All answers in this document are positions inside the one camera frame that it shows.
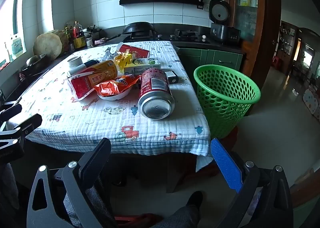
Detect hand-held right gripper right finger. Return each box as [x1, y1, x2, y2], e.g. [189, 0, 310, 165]
[210, 138, 293, 228]

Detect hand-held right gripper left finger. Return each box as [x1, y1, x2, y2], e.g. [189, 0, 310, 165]
[26, 137, 112, 228]

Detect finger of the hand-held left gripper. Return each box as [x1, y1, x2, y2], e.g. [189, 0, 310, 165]
[0, 104, 23, 121]
[14, 114, 42, 135]

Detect green plastic basket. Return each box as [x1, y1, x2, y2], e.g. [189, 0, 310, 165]
[194, 64, 261, 139]

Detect white paper cup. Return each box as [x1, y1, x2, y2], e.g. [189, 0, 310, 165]
[67, 56, 83, 69]

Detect person's left forearm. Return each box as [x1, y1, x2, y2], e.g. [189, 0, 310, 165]
[0, 163, 20, 210]

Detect black shoe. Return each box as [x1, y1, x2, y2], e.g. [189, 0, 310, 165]
[186, 190, 204, 210]

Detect printed white tablecloth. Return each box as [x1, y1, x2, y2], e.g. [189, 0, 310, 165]
[6, 40, 214, 171]

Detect person's leg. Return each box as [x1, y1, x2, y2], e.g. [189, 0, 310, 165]
[64, 175, 119, 228]
[149, 204, 201, 228]

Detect metal pot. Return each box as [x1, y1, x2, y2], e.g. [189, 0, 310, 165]
[26, 54, 47, 68]

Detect white bowl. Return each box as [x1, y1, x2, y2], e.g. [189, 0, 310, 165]
[97, 84, 133, 101]

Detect red and orange snack bag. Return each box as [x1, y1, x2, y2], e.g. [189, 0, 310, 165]
[67, 59, 118, 100]

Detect orange snack packet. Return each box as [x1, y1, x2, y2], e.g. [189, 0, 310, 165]
[94, 74, 142, 98]

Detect round wooden chopping block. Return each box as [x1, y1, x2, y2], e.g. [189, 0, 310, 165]
[33, 30, 67, 58]

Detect red soda can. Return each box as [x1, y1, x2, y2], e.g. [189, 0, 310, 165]
[137, 68, 175, 120]

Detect window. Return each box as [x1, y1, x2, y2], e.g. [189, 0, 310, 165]
[0, 0, 28, 67]

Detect yellow label jar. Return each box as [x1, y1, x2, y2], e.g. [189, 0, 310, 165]
[74, 37, 87, 49]

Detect yellow crumpled wrapper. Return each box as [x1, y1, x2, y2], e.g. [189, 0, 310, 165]
[114, 52, 133, 69]

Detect green and white milk carton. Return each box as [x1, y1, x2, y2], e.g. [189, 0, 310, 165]
[124, 57, 161, 75]

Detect small black box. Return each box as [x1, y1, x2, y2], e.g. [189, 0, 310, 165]
[164, 69, 179, 84]

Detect clear plastic wrapper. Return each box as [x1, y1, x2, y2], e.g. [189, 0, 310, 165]
[101, 46, 118, 60]

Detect green kitchen cabinet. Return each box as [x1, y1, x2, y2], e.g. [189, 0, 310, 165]
[175, 47, 244, 74]

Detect red paper cup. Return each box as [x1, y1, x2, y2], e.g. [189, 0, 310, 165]
[117, 43, 150, 60]

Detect black rice cooker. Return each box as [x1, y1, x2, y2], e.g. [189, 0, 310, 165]
[209, 0, 242, 43]

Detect black wok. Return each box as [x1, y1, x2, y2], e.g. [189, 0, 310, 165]
[107, 22, 154, 41]

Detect black gas stove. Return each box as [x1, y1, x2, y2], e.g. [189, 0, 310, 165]
[122, 29, 210, 44]

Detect wooden glass door cabinet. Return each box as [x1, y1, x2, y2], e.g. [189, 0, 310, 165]
[224, 0, 282, 82]

